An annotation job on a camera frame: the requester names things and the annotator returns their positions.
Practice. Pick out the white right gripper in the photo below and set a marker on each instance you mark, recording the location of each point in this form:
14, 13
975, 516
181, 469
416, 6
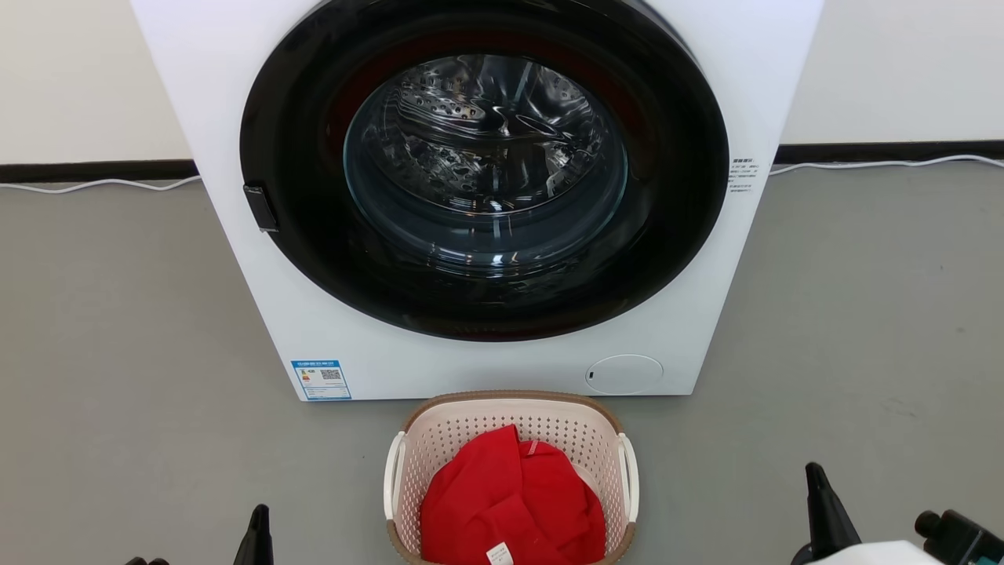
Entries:
878, 555

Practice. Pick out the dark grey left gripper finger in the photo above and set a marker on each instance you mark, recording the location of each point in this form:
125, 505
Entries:
256, 545

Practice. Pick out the cream perforated laundry basket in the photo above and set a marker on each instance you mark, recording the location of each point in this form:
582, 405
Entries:
471, 424

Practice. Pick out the black left wrist plug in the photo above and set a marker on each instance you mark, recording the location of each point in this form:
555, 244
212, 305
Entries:
147, 561

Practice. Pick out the black wrist plug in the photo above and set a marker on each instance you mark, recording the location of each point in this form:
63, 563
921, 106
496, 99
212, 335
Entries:
147, 561
961, 541

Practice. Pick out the black right wrist plug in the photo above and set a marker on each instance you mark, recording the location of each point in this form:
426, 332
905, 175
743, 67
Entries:
961, 541

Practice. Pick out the blue energy label sticker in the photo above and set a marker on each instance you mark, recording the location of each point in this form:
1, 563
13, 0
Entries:
321, 380

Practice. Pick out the white garment tag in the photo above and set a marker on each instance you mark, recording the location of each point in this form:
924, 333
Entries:
500, 555

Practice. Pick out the round white filter cover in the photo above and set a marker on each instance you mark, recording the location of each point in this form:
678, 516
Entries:
623, 374

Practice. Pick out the red garment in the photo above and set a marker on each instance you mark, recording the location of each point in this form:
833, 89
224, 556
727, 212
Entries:
510, 502

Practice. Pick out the white front-load washing machine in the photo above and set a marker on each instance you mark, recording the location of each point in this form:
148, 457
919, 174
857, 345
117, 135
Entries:
235, 235

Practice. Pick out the round black washing machine door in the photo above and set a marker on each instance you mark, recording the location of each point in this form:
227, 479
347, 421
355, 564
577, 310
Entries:
298, 220

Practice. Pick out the small text sticker on washer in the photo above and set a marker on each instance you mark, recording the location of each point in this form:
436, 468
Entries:
743, 176

